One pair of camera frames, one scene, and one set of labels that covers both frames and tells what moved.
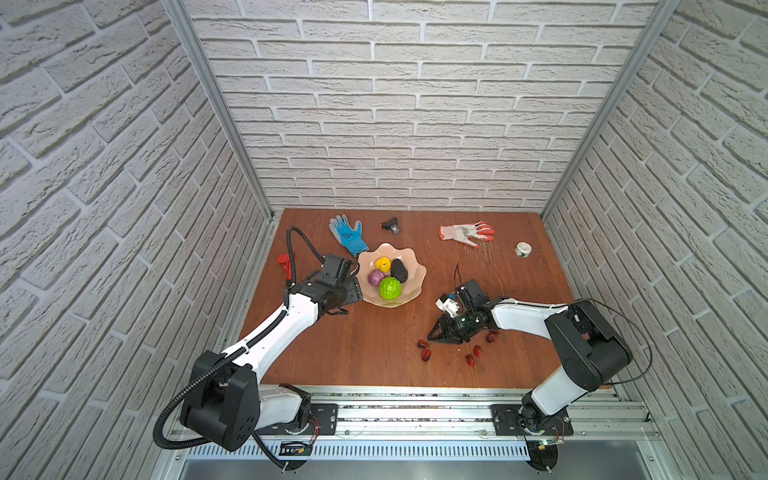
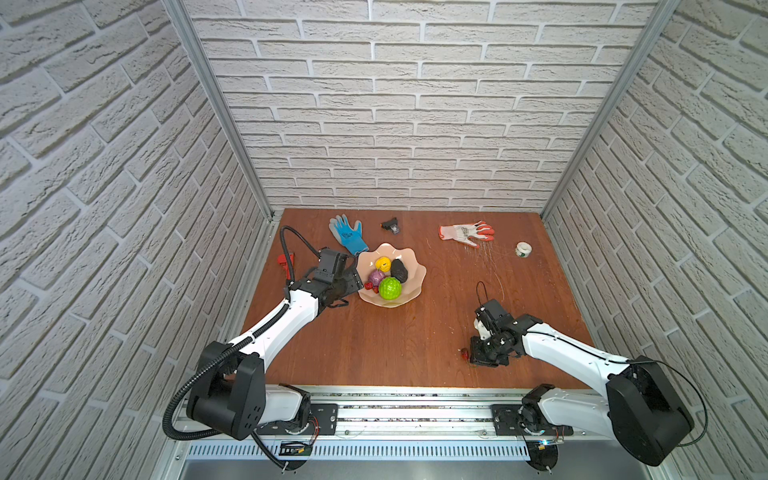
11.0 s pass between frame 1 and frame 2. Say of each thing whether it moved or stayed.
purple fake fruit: stayed
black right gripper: moved
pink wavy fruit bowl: stayed
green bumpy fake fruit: stayed
